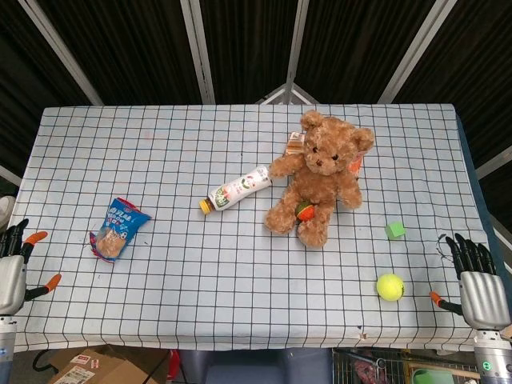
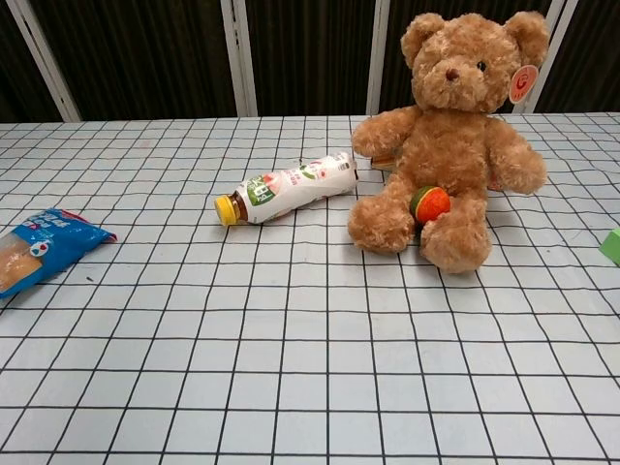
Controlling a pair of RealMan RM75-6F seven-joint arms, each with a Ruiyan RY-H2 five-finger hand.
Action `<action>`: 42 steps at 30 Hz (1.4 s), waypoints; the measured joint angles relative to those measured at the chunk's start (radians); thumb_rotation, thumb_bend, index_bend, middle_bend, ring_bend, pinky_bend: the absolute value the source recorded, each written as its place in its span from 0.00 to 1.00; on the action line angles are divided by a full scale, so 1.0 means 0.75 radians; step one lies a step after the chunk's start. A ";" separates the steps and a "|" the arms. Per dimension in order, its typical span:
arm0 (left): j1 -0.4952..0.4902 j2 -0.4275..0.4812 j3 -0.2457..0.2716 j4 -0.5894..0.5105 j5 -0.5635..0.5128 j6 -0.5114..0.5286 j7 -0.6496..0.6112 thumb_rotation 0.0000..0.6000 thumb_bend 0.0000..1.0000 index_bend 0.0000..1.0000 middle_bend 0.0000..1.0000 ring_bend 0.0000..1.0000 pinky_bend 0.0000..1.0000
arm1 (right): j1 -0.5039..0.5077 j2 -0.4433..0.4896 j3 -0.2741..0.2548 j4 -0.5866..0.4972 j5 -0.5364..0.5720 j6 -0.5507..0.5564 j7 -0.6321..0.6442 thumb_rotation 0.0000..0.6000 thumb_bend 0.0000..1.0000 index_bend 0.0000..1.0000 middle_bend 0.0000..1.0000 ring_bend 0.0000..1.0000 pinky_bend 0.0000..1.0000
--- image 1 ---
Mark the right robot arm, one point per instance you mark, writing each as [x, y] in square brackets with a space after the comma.
[492, 356]

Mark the green plastic container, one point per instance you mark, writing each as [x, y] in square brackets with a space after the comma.
[432, 378]

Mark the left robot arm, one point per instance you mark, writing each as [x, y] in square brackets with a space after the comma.
[6, 348]

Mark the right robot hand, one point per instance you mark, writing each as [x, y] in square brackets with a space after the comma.
[482, 298]

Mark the small orange green ball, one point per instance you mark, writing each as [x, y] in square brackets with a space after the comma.
[306, 212]

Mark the green cube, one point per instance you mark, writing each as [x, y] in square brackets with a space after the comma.
[395, 230]

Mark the drink bottle yellow cap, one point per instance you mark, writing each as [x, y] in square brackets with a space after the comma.
[240, 188]

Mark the yellow tennis ball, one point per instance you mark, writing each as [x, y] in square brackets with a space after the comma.
[390, 286]

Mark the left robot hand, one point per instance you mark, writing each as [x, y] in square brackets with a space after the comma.
[11, 280]

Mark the white screen frame post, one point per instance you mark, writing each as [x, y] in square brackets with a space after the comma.
[60, 48]
[295, 48]
[198, 48]
[416, 48]

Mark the brown teddy bear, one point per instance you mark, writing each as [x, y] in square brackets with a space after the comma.
[320, 180]

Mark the cardboard box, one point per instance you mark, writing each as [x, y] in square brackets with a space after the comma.
[104, 366]

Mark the blue grid checked tablecloth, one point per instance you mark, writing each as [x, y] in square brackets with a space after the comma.
[200, 280]

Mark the blue stool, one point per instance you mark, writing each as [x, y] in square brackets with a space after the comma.
[256, 368]

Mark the blue snack bag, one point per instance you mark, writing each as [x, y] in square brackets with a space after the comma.
[116, 232]

